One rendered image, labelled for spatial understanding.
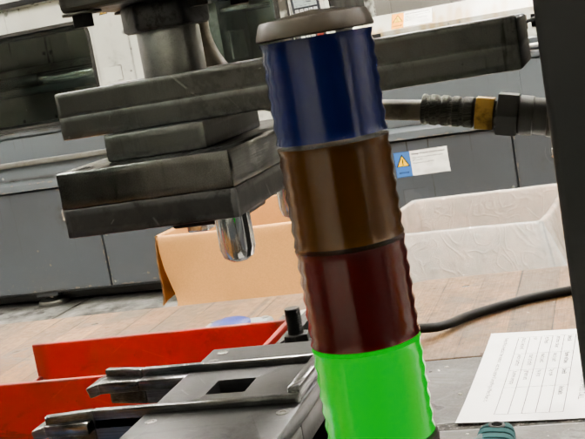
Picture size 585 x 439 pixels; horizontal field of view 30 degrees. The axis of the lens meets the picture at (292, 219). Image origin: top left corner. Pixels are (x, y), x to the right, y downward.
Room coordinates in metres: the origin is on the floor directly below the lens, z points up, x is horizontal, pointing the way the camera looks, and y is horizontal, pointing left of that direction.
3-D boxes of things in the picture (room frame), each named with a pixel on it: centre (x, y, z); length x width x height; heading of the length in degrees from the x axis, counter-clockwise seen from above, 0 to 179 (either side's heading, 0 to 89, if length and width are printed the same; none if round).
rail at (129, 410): (0.63, 0.08, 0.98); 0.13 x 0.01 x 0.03; 73
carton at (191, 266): (3.23, 0.09, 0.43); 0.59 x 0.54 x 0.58; 159
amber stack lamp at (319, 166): (0.36, -0.02, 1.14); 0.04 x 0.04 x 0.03
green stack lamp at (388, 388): (0.36, -0.02, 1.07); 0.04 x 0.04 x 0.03
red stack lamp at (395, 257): (0.36, -0.02, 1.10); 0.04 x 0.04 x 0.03
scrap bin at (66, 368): (0.89, 0.15, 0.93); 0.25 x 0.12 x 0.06; 73
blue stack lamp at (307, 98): (0.36, -0.02, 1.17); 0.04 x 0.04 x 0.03
